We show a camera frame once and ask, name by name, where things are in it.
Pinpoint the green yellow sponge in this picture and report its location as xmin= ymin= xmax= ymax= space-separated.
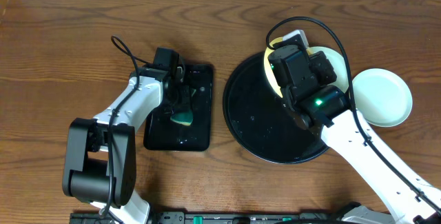
xmin=170 ymin=88 xmax=197 ymax=127

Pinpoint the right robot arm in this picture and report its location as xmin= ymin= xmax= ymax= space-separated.
xmin=264 ymin=41 xmax=440 ymax=223

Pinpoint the rectangular black tray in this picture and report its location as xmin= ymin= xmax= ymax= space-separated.
xmin=143 ymin=64 xmax=214 ymax=152

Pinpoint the light blue plate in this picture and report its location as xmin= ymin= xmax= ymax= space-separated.
xmin=352 ymin=68 xmax=413 ymax=128

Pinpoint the round black tray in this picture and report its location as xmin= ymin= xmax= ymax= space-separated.
xmin=223 ymin=52 xmax=329 ymax=164

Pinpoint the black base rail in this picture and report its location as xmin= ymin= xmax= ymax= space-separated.
xmin=68 ymin=210 xmax=344 ymax=224

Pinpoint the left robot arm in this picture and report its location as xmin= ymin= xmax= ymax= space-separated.
xmin=62 ymin=64 xmax=186 ymax=223

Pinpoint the yellow plate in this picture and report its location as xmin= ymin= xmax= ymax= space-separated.
xmin=263 ymin=37 xmax=312 ymax=98

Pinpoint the white plate with blue stain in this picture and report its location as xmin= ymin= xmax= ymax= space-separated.
xmin=310 ymin=46 xmax=349 ymax=93

